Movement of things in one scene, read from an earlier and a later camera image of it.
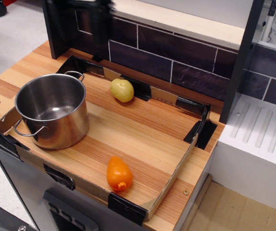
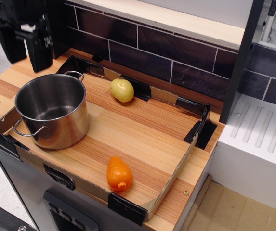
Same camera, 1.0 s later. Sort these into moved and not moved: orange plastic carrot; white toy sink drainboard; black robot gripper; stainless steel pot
Moved: black robot gripper
Not moved: stainless steel pot; white toy sink drainboard; orange plastic carrot
